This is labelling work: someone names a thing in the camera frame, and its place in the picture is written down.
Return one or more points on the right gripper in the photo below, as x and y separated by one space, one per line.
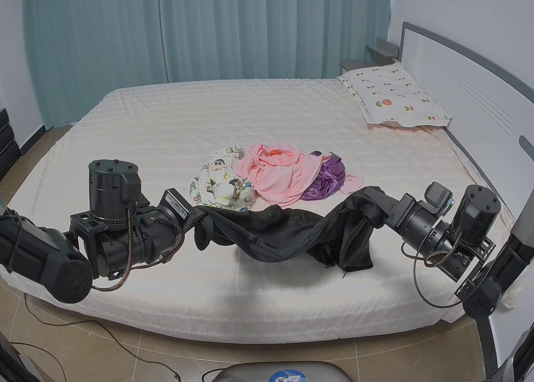
421 230

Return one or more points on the black chest of drawers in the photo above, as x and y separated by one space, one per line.
8 142

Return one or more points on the white printed pillow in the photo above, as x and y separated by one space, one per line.
396 94

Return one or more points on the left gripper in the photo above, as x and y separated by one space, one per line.
154 234

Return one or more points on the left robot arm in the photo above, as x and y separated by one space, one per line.
41 255

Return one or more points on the grey bedside table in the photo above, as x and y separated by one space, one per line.
375 64

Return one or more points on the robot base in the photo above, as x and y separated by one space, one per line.
283 372

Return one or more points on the bed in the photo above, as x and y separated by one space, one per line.
250 121

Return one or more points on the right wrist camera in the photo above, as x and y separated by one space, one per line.
438 197

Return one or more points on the pink garment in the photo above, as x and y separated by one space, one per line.
279 176

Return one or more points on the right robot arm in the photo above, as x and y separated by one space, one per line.
479 213

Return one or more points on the white printed pyjama top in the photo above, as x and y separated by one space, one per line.
219 184

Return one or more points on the purple garment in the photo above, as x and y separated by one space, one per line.
327 182

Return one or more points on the black T-shirt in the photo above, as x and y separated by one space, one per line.
283 234

